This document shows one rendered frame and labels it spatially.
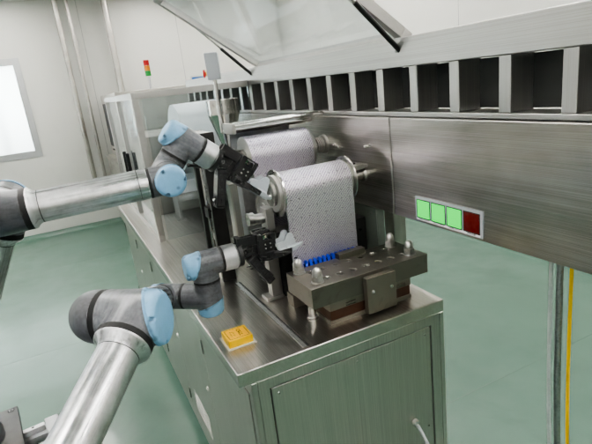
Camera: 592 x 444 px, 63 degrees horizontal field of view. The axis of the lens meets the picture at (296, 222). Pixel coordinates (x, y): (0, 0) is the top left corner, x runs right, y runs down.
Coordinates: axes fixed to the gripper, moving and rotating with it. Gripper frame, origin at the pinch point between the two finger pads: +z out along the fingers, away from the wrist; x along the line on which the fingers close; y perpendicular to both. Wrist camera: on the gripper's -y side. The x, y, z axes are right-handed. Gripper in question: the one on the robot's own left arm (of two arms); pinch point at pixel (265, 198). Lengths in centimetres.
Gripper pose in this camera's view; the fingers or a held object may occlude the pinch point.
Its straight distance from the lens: 146.5
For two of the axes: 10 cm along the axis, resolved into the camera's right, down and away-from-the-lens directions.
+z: 7.5, 4.4, 4.9
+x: -4.4, -2.0, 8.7
